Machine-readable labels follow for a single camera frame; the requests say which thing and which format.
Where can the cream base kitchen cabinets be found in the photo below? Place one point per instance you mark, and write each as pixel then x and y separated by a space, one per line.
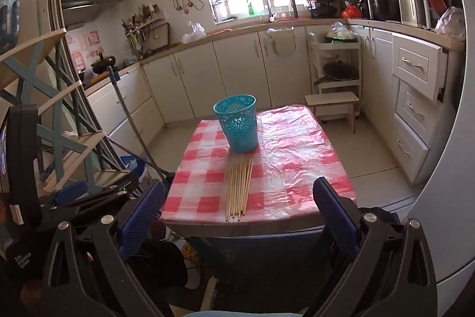
pixel 237 68

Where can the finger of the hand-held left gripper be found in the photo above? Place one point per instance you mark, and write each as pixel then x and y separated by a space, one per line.
pixel 70 190
pixel 107 195

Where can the red white checked tablecloth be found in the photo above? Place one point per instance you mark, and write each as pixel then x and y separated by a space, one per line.
pixel 297 161

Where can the white refrigerator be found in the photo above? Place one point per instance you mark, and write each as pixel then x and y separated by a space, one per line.
pixel 452 153

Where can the white hanging waste bin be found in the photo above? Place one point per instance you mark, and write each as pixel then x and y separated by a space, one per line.
pixel 282 42

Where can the framed cutting board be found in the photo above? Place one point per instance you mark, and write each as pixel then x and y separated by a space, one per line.
pixel 159 36

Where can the black toaster oven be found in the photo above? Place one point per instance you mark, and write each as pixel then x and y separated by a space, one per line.
pixel 350 1

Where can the bowl of green vegetables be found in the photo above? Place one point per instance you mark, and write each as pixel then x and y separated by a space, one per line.
pixel 341 34

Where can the pink wall decals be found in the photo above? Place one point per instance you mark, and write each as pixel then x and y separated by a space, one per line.
pixel 79 55

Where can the low wooden table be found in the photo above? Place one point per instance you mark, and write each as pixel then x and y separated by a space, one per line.
pixel 241 228

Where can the bundle of wooden chopsticks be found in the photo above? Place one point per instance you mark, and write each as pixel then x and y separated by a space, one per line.
pixel 237 190

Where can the yellow patterned cloth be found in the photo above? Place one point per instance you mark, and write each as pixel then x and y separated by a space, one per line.
pixel 191 252

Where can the cream step stool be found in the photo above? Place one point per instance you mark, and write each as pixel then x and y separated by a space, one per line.
pixel 330 98

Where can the white kitchen trolley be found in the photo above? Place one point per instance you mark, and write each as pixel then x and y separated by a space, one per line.
pixel 352 46

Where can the white kitchen appliance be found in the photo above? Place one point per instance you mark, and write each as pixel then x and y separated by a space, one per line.
pixel 408 3

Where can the black angular tap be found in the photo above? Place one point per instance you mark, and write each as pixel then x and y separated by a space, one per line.
pixel 293 5

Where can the black cooker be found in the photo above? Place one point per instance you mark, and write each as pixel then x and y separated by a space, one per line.
pixel 384 7

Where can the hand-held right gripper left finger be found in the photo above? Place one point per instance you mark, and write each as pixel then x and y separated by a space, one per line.
pixel 143 216

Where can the green soap bottle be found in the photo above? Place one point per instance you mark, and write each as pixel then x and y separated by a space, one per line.
pixel 251 8

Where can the red plastic bag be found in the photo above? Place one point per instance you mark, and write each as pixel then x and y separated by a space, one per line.
pixel 351 11

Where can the cream blue folding shelf rack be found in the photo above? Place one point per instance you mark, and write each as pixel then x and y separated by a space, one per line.
pixel 55 124

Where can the cream drawer unit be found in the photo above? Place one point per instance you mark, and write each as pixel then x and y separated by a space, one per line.
pixel 415 68

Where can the wall utensil rack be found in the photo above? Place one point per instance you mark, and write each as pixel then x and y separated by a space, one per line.
pixel 143 18

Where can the clear plastic bag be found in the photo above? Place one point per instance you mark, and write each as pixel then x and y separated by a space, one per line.
pixel 451 23

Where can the blue perforated plastic basket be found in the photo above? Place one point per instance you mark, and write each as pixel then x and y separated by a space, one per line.
pixel 237 131

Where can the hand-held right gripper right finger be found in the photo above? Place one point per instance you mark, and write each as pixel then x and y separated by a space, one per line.
pixel 336 220

